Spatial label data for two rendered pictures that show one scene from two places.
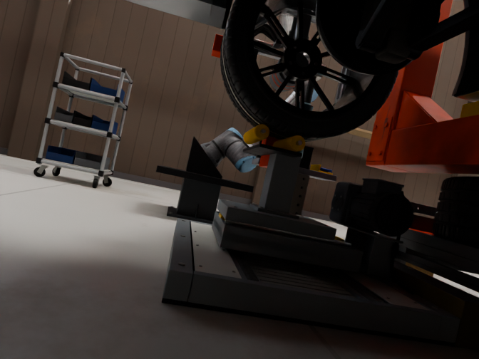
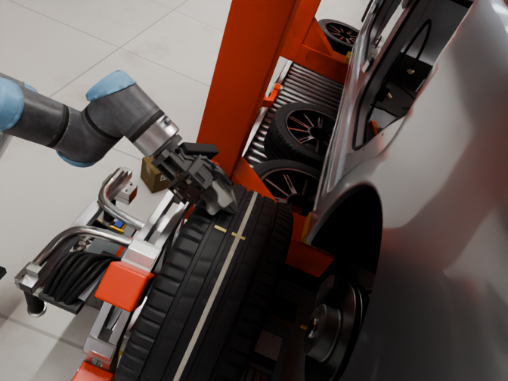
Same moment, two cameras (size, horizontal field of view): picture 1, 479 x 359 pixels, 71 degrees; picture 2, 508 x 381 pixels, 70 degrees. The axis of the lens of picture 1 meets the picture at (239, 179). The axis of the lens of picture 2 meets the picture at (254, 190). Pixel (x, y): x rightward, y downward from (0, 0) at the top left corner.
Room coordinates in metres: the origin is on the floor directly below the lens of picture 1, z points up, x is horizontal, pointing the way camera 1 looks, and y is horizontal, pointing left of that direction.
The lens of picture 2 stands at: (1.24, 0.35, 1.80)
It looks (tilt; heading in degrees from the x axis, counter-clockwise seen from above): 44 degrees down; 278
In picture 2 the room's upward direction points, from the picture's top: 24 degrees clockwise
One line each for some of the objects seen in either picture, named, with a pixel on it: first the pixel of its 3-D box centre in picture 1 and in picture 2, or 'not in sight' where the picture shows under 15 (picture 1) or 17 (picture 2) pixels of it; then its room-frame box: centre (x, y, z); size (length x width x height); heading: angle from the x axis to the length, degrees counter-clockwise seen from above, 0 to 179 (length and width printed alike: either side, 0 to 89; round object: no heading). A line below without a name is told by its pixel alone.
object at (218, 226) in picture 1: (279, 238); not in sight; (1.31, -0.20, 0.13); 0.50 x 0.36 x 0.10; 99
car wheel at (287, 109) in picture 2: not in sight; (313, 144); (1.31, -1.80, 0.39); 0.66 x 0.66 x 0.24
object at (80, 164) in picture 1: (87, 125); not in sight; (2.85, 1.37, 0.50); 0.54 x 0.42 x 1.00; 99
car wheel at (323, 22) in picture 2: not in sight; (341, 43); (1.65, -3.80, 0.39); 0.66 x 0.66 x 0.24
